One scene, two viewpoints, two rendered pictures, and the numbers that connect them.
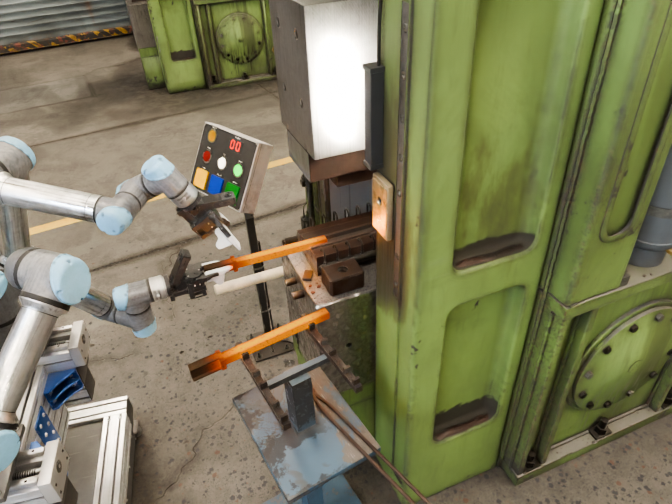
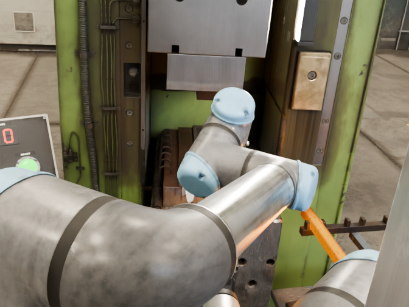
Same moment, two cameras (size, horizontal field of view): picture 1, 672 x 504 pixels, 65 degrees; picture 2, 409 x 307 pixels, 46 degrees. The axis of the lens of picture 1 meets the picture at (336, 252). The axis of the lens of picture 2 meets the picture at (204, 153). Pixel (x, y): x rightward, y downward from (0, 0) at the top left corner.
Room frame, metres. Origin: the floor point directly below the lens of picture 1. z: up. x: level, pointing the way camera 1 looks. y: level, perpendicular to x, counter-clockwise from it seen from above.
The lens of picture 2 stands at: (1.13, 1.26, 1.67)
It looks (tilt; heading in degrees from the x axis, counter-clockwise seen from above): 26 degrees down; 286
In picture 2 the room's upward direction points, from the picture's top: 4 degrees clockwise
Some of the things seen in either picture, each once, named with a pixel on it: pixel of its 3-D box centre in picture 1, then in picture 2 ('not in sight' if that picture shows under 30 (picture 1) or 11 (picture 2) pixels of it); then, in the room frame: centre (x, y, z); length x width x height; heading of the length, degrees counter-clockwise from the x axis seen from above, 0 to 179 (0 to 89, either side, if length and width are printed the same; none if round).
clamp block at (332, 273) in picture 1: (342, 277); not in sight; (1.33, -0.02, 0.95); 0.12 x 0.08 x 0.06; 111
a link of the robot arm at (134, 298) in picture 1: (133, 295); not in sight; (1.24, 0.63, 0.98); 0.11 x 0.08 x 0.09; 111
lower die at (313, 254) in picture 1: (361, 235); (195, 161); (1.55, -0.10, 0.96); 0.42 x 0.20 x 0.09; 111
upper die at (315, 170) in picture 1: (360, 141); (201, 53); (1.55, -0.10, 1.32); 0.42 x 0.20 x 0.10; 111
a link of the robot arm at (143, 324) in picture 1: (137, 317); not in sight; (1.25, 0.64, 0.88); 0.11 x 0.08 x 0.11; 67
